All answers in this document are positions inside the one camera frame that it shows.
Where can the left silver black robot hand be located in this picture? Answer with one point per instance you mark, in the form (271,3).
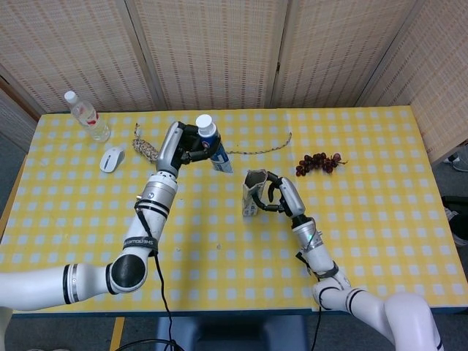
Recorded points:
(169,150)

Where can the bamboo folding screen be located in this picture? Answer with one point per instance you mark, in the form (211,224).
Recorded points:
(219,55)

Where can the dark trouser leg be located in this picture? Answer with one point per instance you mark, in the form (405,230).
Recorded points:
(459,204)

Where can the white computer mouse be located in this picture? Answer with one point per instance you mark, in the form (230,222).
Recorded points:
(111,160)

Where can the grey sneaker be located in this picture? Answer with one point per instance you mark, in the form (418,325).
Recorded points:
(462,241)

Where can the clear plastic water bottle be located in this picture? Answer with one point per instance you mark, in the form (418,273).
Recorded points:
(89,118)

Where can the blue white toothpaste box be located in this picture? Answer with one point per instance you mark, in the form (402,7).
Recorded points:
(250,201)

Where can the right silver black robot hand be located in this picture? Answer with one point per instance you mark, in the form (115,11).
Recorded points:
(290,197)

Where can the blue white toothpaste tube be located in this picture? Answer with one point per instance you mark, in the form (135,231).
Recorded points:
(221,159)

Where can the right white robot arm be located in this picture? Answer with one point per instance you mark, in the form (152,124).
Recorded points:
(318,252)

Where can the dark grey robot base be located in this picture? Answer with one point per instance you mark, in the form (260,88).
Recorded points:
(230,334)

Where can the yellow white checked tablecloth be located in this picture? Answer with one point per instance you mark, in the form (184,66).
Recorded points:
(234,263)

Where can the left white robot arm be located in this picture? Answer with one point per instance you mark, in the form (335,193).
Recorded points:
(153,219)

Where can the dark red grape bunch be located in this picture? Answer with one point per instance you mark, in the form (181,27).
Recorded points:
(316,164)

